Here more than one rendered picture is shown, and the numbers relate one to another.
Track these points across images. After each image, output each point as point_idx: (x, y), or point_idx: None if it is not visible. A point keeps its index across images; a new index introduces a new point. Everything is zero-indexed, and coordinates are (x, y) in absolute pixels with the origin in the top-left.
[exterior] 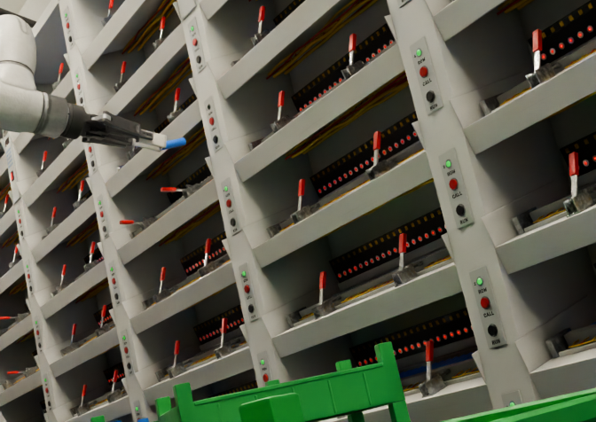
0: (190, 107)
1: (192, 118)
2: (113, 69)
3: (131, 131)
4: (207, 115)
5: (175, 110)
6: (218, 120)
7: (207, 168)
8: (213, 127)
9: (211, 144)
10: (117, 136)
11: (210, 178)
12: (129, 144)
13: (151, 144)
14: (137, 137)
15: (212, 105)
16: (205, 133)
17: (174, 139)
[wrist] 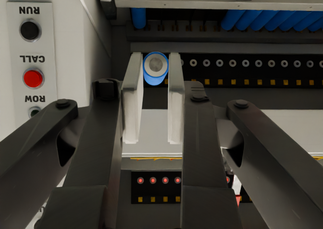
0: (133, 149)
1: (145, 126)
2: None
3: (31, 121)
4: (54, 100)
5: (234, 176)
6: (7, 70)
7: (316, 79)
8: (33, 63)
9: (62, 30)
10: (182, 153)
11: None
12: (191, 100)
13: (135, 66)
14: (93, 95)
15: (19, 112)
16: (82, 66)
17: (149, 81)
